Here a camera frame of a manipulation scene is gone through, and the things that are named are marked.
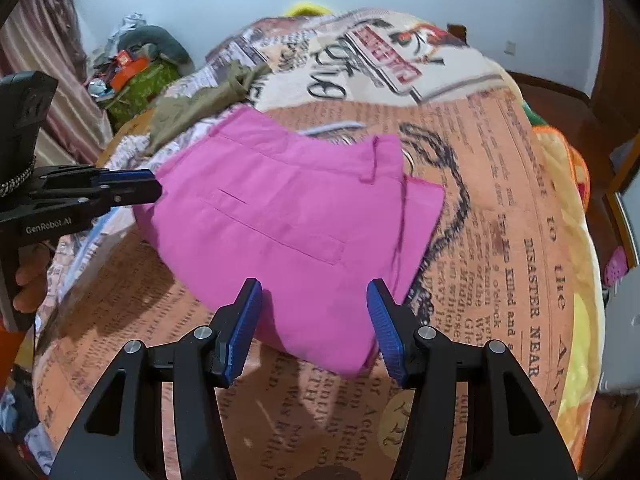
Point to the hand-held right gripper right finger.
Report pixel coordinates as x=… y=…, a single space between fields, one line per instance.
x=385 y=335

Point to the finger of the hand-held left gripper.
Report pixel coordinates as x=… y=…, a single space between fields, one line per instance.
x=135 y=194
x=127 y=176

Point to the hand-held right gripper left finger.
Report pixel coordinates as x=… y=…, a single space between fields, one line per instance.
x=242 y=335

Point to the pink pants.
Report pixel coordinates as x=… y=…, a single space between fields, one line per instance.
x=280 y=220

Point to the person's left hand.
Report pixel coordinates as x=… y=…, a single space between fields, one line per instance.
x=32 y=285

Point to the cardboard box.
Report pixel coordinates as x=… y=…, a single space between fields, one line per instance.
x=132 y=127

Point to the striped pink curtain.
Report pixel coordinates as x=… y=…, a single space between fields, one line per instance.
x=50 y=40

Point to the green patterned storage box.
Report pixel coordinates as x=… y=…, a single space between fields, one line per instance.
x=145 y=85

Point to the olive green garment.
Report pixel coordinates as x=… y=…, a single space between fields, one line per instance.
x=195 y=107

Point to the orange box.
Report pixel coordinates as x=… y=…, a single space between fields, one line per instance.
x=129 y=67

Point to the crumpled white cloth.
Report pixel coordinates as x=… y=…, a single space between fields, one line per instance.
x=127 y=26

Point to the grey plush pillow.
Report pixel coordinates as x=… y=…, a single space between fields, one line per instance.
x=162 y=40

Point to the newspaper print blanket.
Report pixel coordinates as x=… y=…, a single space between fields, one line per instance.
x=500 y=210

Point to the yellow orange fleece blanket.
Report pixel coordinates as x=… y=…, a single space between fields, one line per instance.
x=582 y=240

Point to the white plastic box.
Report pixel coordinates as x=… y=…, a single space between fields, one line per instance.
x=622 y=335

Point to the white printed cloth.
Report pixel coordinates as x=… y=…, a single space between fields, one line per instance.
x=22 y=435

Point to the pink slipper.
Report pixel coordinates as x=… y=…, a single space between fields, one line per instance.
x=616 y=264

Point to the yellow round cushion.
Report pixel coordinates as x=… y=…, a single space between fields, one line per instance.
x=307 y=9

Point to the wooden framed mirror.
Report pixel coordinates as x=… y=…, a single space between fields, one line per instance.
x=627 y=220

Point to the wooden chair back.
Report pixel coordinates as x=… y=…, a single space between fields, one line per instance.
x=457 y=34

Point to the wooden wardrobe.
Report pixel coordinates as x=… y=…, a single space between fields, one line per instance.
x=617 y=60

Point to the white wall socket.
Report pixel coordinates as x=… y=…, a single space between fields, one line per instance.
x=511 y=47

